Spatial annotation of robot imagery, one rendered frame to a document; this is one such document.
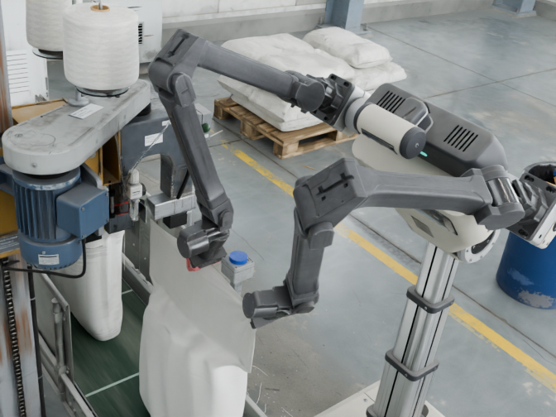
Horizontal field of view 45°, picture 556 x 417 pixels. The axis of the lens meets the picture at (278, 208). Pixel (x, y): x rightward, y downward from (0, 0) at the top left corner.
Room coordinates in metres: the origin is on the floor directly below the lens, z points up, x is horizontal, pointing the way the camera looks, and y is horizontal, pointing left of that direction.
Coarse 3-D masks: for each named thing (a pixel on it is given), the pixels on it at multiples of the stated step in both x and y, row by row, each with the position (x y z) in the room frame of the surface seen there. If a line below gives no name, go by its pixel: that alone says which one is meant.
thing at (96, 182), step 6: (84, 168) 1.41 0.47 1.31; (84, 174) 1.41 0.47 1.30; (90, 174) 1.38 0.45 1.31; (96, 174) 1.39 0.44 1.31; (84, 180) 1.39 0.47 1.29; (90, 180) 1.38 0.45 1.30; (96, 180) 1.36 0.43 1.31; (96, 186) 1.36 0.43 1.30; (102, 186) 1.36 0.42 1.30; (102, 228) 1.36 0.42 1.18; (96, 234) 1.37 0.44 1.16; (102, 234) 1.37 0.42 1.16
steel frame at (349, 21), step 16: (336, 0) 7.64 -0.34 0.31; (352, 0) 7.36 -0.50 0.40; (496, 0) 9.70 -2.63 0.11; (512, 0) 9.68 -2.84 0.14; (528, 0) 9.48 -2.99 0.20; (336, 16) 7.61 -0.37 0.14; (352, 16) 7.39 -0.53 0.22; (512, 16) 9.34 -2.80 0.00; (528, 16) 9.45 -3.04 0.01; (352, 32) 7.38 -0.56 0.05; (368, 32) 7.49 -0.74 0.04
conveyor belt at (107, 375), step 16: (128, 288) 2.13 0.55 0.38; (128, 304) 2.03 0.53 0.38; (144, 304) 2.04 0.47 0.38; (128, 320) 1.94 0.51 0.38; (80, 336) 1.82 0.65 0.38; (128, 336) 1.85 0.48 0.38; (80, 352) 1.74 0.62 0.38; (96, 352) 1.75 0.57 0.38; (112, 352) 1.76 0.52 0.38; (128, 352) 1.77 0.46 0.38; (80, 368) 1.67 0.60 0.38; (96, 368) 1.68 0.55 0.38; (112, 368) 1.69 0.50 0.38; (128, 368) 1.70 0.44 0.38; (80, 384) 1.60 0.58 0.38; (96, 384) 1.61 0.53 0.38; (112, 384) 1.61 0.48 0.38; (128, 384) 1.62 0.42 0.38; (96, 400) 1.54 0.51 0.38; (112, 400) 1.54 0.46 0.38; (128, 400) 1.55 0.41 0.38; (112, 416) 1.48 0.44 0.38; (128, 416) 1.49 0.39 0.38; (144, 416) 1.50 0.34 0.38
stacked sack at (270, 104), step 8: (256, 96) 4.44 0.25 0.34; (264, 96) 4.40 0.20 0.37; (272, 96) 4.38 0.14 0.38; (256, 104) 4.40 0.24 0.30; (264, 104) 4.35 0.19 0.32; (272, 104) 4.31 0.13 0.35; (280, 104) 4.28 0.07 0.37; (288, 104) 4.27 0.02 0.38; (264, 112) 4.35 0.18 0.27; (272, 112) 4.27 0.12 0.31; (280, 112) 4.24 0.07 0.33; (288, 112) 4.22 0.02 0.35; (296, 112) 4.25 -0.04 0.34; (280, 120) 4.22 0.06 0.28; (288, 120) 4.20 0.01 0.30
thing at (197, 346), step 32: (160, 256) 1.59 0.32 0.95; (160, 288) 1.58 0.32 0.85; (192, 288) 1.44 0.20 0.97; (224, 288) 1.36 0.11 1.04; (160, 320) 1.47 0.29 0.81; (192, 320) 1.44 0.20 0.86; (224, 320) 1.36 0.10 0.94; (160, 352) 1.44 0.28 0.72; (192, 352) 1.35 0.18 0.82; (224, 352) 1.34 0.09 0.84; (160, 384) 1.43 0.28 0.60; (192, 384) 1.32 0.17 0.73; (224, 384) 1.31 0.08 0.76; (160, 416) 1.43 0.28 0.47; (192, 416) 1.31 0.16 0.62; (224, 416) 1.31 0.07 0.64
